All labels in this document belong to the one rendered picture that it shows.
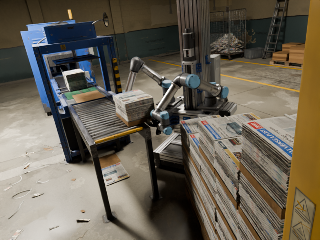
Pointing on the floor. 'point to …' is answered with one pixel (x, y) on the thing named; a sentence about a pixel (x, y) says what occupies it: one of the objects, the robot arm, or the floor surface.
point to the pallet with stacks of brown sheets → (289, 55)
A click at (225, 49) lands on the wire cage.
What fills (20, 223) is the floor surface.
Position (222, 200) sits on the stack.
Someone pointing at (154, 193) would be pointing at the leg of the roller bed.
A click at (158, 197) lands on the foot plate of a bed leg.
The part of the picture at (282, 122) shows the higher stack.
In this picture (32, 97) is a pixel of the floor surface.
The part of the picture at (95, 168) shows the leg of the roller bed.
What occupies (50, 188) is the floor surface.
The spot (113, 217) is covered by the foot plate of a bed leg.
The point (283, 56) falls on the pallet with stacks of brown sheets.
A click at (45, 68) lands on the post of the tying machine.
